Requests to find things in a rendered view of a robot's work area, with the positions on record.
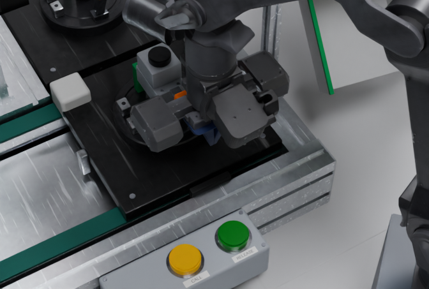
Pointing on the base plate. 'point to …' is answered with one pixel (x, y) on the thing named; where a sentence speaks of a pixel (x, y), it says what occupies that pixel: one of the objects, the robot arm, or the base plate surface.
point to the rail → (204, 215)
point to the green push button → (233, 235)
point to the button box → (257, 267)
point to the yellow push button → (185, 259)
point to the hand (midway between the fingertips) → (210, 125)
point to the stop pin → (83, 161)
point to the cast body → (159, 71)
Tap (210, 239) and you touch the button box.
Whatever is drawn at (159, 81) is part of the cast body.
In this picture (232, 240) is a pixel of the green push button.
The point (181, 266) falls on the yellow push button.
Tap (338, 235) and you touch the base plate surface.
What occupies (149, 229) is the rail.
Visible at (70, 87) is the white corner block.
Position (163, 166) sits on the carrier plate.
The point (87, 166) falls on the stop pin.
